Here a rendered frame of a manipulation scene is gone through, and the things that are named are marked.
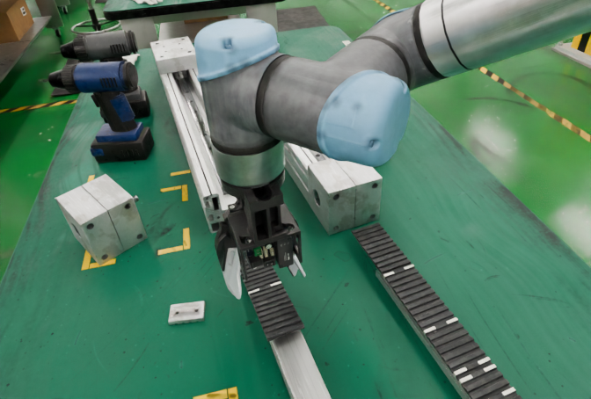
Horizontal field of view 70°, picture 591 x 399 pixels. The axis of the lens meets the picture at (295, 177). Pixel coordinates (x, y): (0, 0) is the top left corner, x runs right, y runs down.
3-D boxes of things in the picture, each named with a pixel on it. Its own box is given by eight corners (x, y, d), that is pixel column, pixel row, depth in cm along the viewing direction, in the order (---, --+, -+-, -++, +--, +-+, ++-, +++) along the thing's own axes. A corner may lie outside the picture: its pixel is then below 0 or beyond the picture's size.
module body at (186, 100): (264, 218, 78) (259, 181, 73) (210, 234, 76) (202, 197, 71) (190, 68, 139) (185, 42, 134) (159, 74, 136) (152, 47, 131)
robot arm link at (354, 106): (434, 46, 36) (320, 28, 41) (377, 103, 28) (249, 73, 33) (421, 126, 40) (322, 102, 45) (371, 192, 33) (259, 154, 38)
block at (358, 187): (390, 215, 77) (395, 174, 71) (328, 235, 74) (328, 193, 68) (366, 188, 84) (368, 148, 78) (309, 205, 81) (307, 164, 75)
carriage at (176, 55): (201, 76, 118) (197, 53, 114) (162, 84, 115) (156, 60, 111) (192, 58, 130) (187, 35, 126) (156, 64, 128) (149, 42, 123)
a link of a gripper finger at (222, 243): (211, 272, 54) (224, 218, 50) (208, 264, 55) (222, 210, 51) (245, 270, 56) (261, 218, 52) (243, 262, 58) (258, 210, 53)
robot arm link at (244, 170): (203, 126, 46) (275, 111, 48) (210, 162, 48) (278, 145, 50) (219, 163, 40) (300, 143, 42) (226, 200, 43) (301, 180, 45)
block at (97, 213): (159, 230, 77) (146, 190, 71) (99, 266, 71) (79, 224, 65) (133, 206, 83) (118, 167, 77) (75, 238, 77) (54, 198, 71)
